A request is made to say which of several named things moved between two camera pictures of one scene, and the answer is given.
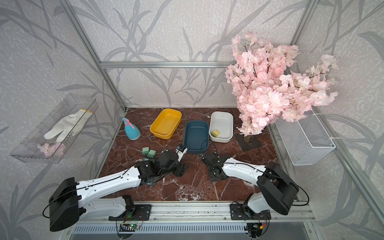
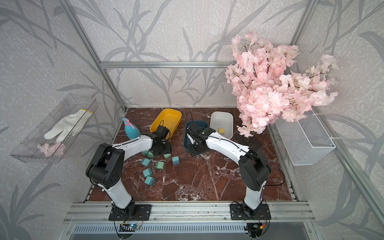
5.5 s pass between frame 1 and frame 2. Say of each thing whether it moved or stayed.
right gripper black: moved
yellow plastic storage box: stayed
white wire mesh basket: stayed
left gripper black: moved
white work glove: stayed
